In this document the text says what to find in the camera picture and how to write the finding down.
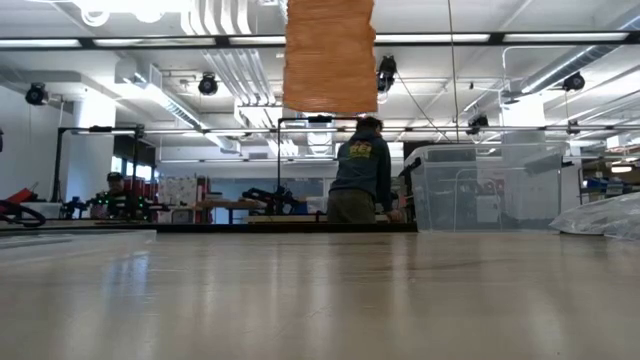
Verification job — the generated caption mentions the red plastic object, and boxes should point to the red plastic object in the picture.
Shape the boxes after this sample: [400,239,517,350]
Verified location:
[5,182,40,205]

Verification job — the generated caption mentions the person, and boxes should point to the person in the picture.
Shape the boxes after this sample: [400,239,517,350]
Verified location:
[326,115,405,225]
[91,171,147,220]

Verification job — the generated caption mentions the thin hanging black cable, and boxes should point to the thin hanging black cable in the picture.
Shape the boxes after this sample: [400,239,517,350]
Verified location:
[446,0,460,144]

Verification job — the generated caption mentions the orange elastic bandage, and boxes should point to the orange elastic bandage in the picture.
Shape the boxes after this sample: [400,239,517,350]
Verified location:
[282,0,380,116]

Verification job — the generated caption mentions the overhead black light bar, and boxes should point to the overhead black light bar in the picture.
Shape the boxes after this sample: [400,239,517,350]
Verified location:
[0,30,640,50]

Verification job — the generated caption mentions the storage shelf with blue bins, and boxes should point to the storage shelf with blue bins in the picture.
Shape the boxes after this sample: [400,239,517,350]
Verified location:
[578,158,640,201]

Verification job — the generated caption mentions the white patterned panel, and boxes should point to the white patterned panel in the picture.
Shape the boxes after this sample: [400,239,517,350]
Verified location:
[158,175,199,206]

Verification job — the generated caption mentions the black robot station frame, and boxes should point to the black robot station frame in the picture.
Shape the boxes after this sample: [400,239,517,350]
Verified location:
[276,114,361,201]
[51,124,147,221]

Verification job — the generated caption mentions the clear plastic storage box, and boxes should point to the clear plastic storage box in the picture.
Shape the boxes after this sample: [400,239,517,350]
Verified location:
[402,141,572,234]

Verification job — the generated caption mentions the grey round ceiling duct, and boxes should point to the grey round ceiling duct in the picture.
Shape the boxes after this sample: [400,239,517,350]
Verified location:
[502,13,640,99]

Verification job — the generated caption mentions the brown wooden table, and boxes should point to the brown wooden table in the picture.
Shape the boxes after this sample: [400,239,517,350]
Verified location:
[196,198,267,225]

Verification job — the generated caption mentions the white ceiling pipe bundle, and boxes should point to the white ceiling pipe bundle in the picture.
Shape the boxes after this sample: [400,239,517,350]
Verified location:
[182,0,286,107]

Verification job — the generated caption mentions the black aluminium table frame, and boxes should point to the black aluminium table frame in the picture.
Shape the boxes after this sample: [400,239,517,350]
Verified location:
[0,221,419,235]

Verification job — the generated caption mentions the black ceiling spotlight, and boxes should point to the black ceiling spotlight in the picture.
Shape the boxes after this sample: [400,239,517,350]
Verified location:
[375,54,399,95]
[197,72,220,97]
[562,71,587,93]
[467,114,490,136]
[24,82,50,107]

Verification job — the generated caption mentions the black cable loop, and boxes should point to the black cable loop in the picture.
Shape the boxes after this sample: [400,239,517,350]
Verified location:
[0,198,48,229]

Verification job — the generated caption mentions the clear plastic bag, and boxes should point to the clear plastic bag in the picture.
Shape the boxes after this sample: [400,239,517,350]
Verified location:
[548,191,640,242]

